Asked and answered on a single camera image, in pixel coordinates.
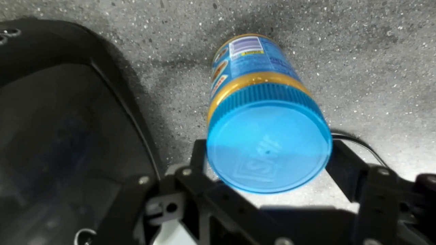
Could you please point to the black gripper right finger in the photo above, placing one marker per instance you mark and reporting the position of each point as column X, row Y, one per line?
column 381, row 199

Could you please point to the peanut butter jar blue label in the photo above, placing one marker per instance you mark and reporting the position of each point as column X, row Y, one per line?
column 253, row 62

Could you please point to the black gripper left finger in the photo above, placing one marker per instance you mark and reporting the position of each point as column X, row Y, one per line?
column 126, row 205

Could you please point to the blue plastic jar lid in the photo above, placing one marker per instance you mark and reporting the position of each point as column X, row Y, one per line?
column 267, row 145

